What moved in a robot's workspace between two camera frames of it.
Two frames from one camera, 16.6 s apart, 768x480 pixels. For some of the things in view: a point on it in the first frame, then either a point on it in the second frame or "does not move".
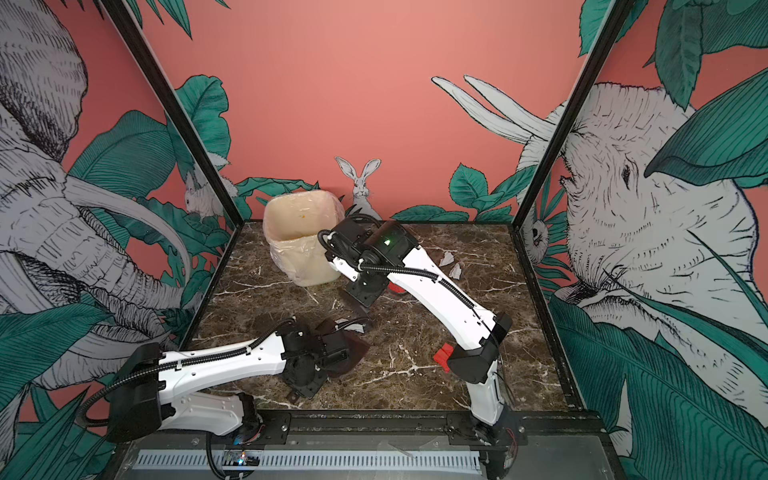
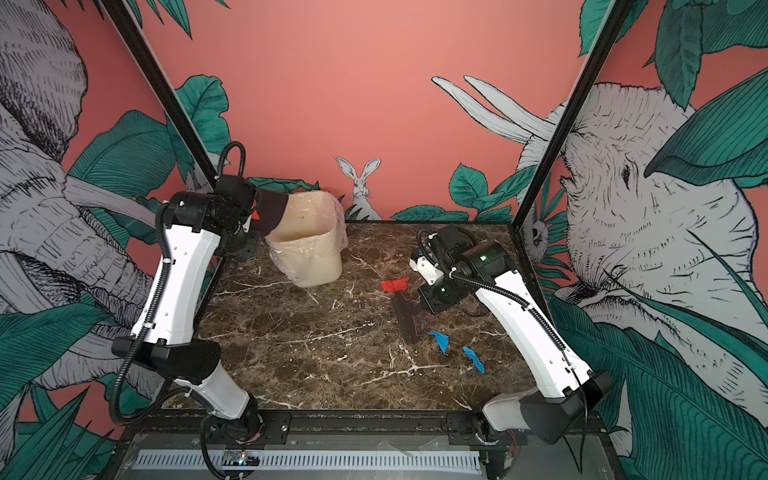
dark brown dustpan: (358, 343) to (270, 210)
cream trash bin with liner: (292, 223) does not move
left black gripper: (308, 393) to (250, 249)
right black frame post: (602, 44) does not move
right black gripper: (367, 300) to (427, 293)
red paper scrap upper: (395, 288) does not move
